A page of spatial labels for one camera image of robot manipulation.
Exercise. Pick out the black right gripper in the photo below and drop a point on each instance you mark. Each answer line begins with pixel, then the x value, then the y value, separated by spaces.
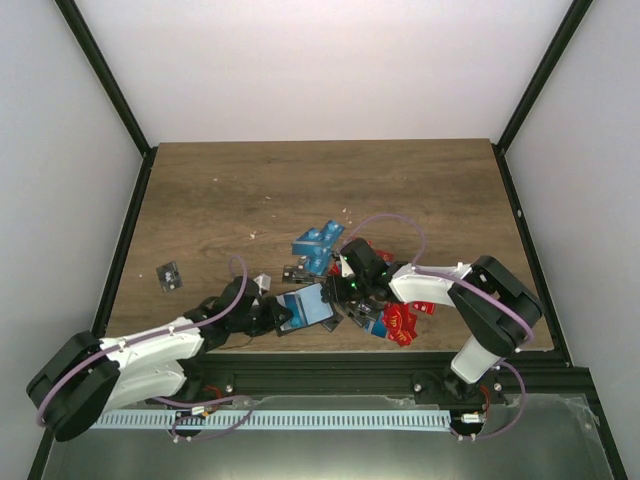
pixel 338 293

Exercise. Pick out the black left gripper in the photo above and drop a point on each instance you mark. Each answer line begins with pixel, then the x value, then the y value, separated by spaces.
pixel 273 320

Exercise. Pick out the black leather card holder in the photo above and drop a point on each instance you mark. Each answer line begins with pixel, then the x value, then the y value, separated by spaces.
pixel 315 293

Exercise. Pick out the blue card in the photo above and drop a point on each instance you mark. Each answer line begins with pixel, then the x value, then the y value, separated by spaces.
pixel 376 327
pixel 303 313
pixel 312 239

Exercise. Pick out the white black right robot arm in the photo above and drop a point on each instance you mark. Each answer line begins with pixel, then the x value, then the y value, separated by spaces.
pixel 497 308

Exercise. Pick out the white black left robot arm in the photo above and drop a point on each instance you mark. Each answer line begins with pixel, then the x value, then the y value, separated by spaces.
pixel 90 376

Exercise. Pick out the blue card beside red cards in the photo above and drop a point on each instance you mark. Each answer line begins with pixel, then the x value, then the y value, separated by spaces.
pixel 376 327

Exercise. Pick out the red VIP card front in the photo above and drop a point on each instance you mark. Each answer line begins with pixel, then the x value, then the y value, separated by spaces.
pixel 400 323

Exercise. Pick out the lone black VIP card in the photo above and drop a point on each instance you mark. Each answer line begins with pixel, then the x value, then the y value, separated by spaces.
pixel 169 277

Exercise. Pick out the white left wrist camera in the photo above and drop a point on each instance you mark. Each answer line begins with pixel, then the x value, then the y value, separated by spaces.
pixel 263 281

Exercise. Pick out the black front frame rail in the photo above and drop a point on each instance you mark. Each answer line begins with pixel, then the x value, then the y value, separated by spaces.
pixel 366 373

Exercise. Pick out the light blue slotted cable duct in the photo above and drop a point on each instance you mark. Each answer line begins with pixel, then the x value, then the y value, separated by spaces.
pixel 290 420

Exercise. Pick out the black left frame post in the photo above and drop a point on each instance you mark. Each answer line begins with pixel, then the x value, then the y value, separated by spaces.
pixel 89 46

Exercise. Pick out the black aluminium frame post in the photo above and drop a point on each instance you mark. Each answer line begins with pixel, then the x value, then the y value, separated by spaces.
pixel 560 41

